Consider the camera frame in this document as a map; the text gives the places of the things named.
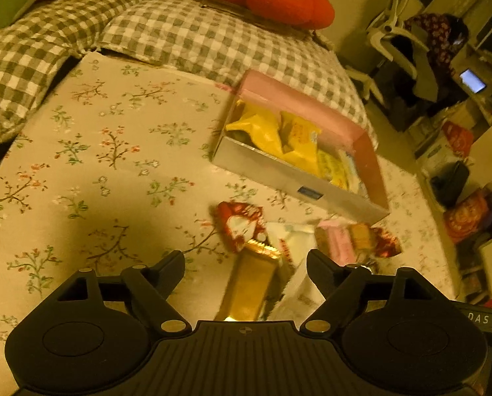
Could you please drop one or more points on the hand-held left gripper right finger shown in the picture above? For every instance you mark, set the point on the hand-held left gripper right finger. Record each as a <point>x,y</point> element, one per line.
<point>318,270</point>

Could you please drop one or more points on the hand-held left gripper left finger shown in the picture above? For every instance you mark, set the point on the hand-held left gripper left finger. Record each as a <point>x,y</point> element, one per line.
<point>175,269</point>

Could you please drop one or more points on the pink snack packet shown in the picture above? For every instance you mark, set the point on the pink snack packet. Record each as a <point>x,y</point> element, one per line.
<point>338,243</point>

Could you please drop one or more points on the gold snack packet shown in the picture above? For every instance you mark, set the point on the gold snack packet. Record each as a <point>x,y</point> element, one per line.
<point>248,284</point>

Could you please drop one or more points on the dark red snack packet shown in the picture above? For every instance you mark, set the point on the dark red snack packet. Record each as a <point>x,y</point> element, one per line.
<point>386,245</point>

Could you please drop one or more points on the red and white snack packet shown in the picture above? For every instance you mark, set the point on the red and white snack packet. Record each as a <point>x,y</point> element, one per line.
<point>237,222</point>

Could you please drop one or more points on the pale yellow snack packet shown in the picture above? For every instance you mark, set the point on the pale yellow snack packet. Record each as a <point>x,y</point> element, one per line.
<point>332,171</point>

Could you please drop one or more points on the pink and grey cardboard box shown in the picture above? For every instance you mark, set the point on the pink and grey cardboard box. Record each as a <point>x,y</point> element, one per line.
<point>279,177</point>

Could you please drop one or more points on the yellow printed snack packet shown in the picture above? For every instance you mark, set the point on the yellow printed snack packet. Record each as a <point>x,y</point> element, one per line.
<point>297,132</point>

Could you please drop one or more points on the plain yellow snack packet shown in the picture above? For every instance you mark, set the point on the plain yellow snack packet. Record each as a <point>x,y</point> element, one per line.
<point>252,126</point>

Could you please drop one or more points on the red printed bag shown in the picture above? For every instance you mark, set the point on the red printed bag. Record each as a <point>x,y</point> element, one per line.
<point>464,216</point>
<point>456,140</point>

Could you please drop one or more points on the floral bed sheet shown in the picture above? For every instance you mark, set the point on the floral bed sheet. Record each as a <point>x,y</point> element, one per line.
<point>105,152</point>

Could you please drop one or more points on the black bag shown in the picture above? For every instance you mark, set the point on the black bag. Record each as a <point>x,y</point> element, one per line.
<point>450,179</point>

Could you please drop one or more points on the white printed carton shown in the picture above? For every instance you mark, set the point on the white printed carton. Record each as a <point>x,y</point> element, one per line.
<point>433,154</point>

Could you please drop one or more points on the grey checked pillow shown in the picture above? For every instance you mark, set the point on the grey checked pillow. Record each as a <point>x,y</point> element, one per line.
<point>196,37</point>

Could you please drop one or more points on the lit phone screen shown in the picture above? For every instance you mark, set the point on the lit phone screen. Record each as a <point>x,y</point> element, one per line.
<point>472,80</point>

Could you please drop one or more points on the white office chair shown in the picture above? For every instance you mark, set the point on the white office chair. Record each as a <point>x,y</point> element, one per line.
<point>388,20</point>

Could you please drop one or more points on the checkered pillow left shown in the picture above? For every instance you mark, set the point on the checkered pillow left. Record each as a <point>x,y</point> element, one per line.
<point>31,49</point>

